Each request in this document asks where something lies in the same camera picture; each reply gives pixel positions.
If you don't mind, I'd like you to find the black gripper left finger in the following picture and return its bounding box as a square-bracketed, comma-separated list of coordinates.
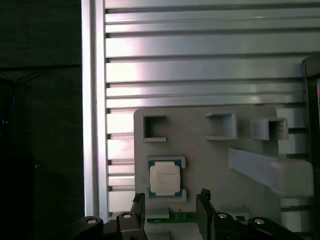
[71, 191, 147, 240]

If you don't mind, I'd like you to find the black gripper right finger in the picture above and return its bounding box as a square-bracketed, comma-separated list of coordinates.
[195, 187, 305, 240]

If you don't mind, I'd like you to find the silver topped CPU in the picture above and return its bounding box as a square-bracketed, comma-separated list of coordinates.
[147, 158, 185, 200]

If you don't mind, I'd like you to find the green RAM stick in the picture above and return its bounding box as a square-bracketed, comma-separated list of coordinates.
[147, 211, 196, 224]

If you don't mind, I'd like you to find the grey parts rack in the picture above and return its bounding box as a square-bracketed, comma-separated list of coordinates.
[133, 106, 315, 240]

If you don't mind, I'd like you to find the black PC case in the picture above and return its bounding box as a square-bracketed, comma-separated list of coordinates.
[301, 51, 320, 222]

